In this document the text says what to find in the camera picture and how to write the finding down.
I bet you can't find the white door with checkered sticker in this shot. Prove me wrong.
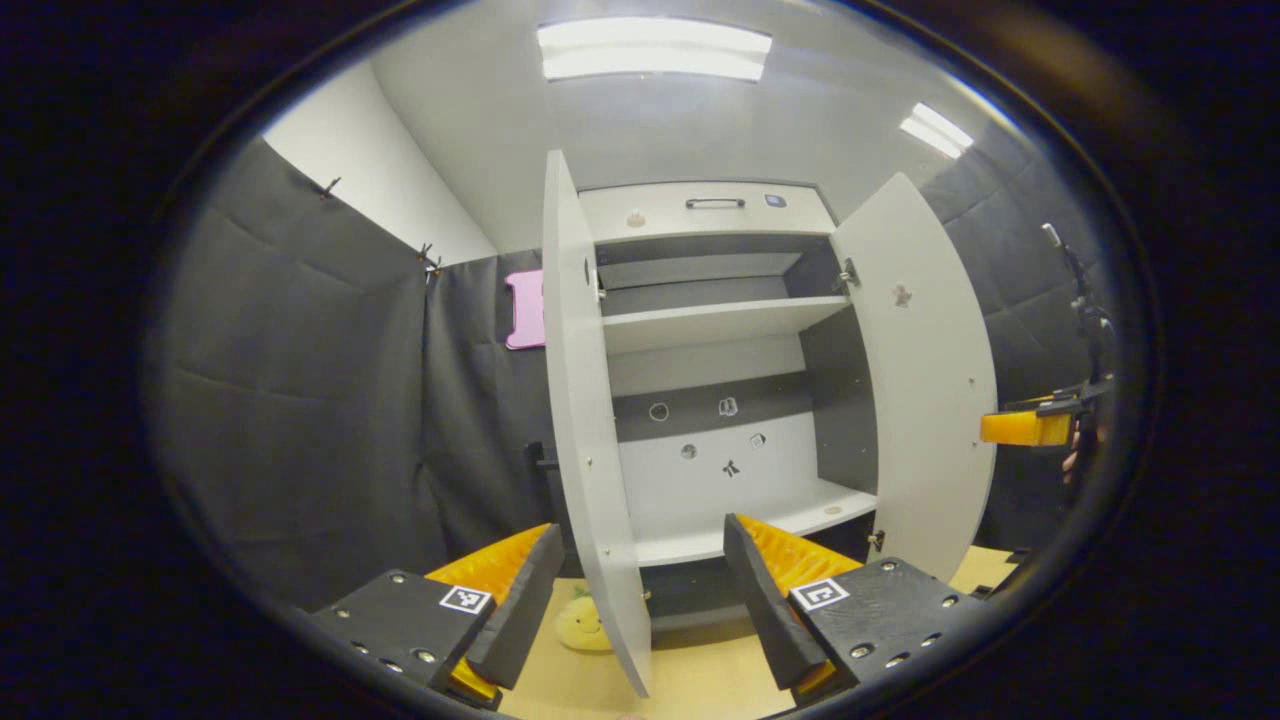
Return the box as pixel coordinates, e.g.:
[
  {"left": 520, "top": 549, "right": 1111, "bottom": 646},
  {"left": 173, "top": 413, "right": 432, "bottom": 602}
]
[{"left": 541, "top": 150, "right": 653, "bottom": 698}]

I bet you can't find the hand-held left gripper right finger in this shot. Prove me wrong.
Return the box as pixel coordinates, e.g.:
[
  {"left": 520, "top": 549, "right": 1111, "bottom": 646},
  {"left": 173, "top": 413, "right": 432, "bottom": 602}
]
[{"left": 723, "top": 513, "right": 1011, "bottom": 706}]

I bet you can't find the white double-door shoe cabinet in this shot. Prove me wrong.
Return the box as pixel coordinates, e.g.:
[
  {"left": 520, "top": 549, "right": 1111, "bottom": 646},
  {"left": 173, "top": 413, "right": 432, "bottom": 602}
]
[{"left": 540, "top": 180, "right": 881, "bottom": 636}]

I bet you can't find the white cabinet shelf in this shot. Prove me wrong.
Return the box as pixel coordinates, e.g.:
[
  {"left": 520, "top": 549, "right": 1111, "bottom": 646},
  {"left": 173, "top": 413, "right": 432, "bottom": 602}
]
[
  {"left": 632, "top": 478, "right": 879, "bottom": 568},
  {"left": 600, "top": 296, "right": 851, "bottom": 356}
]

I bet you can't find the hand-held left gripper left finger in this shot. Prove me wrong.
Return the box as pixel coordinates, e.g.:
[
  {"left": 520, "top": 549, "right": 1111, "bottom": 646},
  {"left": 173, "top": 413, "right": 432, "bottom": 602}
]
[{"left": 305, "top": 522, "right": 566, "bottom": 706}]

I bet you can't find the black backdrop cloth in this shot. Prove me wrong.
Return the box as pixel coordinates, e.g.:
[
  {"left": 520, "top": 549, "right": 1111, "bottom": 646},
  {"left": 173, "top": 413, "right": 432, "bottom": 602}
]
[{"left": 150, "top": 135, "right": 1121, "bottom": 611}]

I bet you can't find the white door with box sticker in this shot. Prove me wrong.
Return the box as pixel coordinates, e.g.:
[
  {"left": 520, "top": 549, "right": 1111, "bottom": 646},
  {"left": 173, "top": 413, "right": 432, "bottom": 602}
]
[{"left": 830, "top": 172, "right": 999, "bottom": 583}]

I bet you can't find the large ceiling light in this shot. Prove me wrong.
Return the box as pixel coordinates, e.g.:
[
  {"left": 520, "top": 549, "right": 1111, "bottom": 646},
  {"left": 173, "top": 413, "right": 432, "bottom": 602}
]
[{"left": 537, "top": 17, "right": 773, "bottom": 83}]

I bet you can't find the white cabinet drawer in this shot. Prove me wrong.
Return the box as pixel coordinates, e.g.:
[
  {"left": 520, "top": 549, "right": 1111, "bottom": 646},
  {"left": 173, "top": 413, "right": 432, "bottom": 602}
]
[{"left": 578, "top": 182, "right": 839, "bottom": 244}]

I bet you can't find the small ceiling light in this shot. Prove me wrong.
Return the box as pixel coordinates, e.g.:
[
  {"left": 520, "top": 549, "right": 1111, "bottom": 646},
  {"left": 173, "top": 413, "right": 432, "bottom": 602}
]
[{"left": 900, "top": 103, "right": 974, "bottom": 159}]

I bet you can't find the yellow plush toy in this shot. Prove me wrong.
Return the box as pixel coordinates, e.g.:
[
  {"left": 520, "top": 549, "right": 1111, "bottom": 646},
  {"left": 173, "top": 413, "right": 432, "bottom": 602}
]
[{"left": 555, "top": 590, "right": 613, "bottom": 653}]

